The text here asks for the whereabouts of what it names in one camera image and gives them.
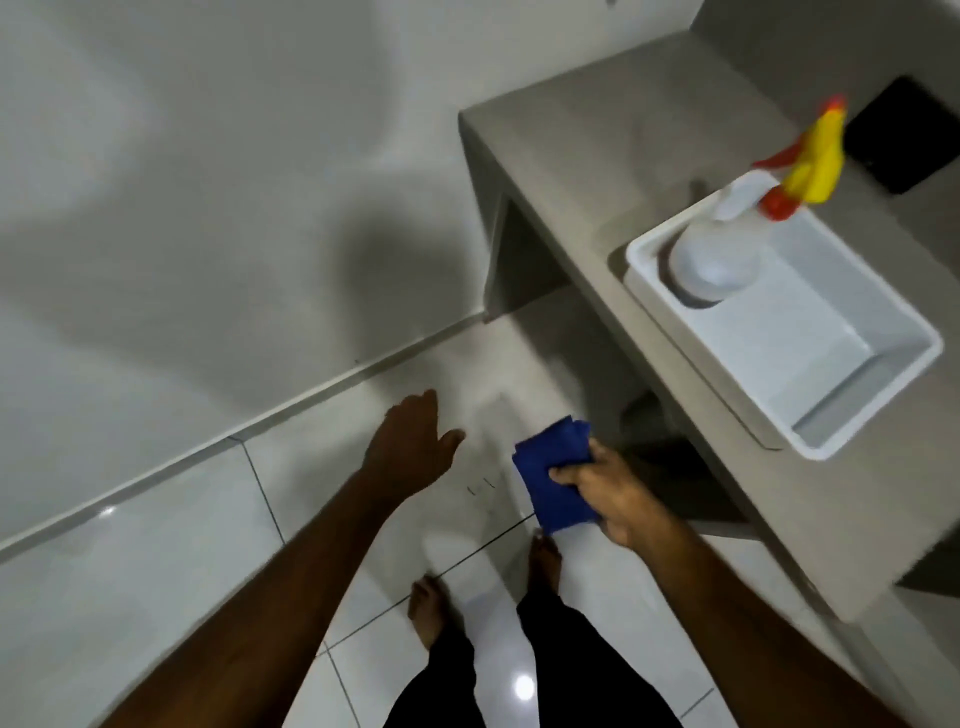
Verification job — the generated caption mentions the person's right hand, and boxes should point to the person's right hand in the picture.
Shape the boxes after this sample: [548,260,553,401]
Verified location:
[549,438,671,553]

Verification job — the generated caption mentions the person's left hand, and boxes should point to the person's left hand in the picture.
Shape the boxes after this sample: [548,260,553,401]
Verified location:
[360,388,467,505]

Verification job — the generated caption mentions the blue cleaning cloth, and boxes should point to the blue cleaning cloth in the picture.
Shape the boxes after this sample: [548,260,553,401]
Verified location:
[512,415,602,536]

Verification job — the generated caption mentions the person's left forearm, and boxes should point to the person's left forearm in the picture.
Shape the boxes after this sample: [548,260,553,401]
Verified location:
[96,471,410,728]

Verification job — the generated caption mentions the person's right forearm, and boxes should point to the person's right forearm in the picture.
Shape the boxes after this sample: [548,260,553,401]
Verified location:
[628,516,910,728]

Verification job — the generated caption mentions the person's right foot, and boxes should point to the person's right foot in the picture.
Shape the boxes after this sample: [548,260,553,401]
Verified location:
[528,528,564,598]

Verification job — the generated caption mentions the person's foot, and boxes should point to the person's foot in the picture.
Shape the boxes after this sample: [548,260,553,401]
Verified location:
[528,528,564,598]
[406,575,453,651]

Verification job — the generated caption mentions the person's left foot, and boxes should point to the person's left foot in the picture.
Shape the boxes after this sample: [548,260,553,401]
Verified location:
[406,575,453,651]

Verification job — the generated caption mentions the black trousers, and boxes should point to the black trousers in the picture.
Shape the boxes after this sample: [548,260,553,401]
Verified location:
[383,583,685,728]

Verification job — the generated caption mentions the white spray bottle yellow trigger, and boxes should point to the white spray bottle yellow trigger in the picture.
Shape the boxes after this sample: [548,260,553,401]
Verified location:
[666,95,849,306]

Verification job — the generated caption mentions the white plastic tub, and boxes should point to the white plastic tub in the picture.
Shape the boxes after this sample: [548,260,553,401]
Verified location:
[623,171,945,462]

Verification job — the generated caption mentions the black square object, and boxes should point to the black square object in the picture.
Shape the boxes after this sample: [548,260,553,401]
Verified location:
[843,74,960,197]

